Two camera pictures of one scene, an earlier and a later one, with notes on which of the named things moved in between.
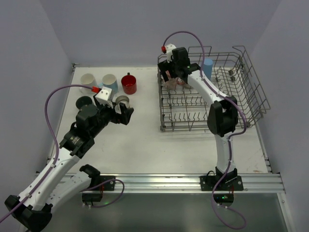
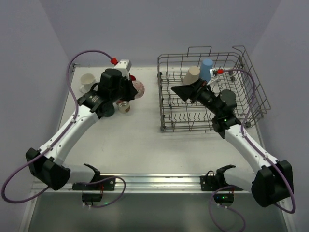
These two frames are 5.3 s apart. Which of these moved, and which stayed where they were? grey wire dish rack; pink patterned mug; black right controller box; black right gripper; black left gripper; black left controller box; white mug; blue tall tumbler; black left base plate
Moved: black left gripper; pink patterned mug; black right gripper
Stayed: black right controller box; black left base plate; white mug; grey wire dish rack; black left controller box; blue tall tumbler
